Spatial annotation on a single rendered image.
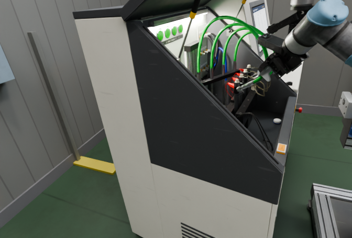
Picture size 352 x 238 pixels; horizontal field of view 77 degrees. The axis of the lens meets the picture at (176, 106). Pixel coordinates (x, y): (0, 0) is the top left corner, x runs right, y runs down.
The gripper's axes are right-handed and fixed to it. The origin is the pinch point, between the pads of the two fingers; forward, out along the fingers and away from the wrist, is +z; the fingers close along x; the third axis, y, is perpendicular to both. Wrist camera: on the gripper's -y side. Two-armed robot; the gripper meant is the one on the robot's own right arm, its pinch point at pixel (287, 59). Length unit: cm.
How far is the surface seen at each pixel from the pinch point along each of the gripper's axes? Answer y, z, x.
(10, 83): -191, 23, -22
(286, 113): 2.4, 30.0, 10.5
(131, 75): -54, 0, -33
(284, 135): 3.5, 30.0, -9.7
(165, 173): -44, 50, -33
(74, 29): -200, -6, 54
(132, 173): -67, 58, -33
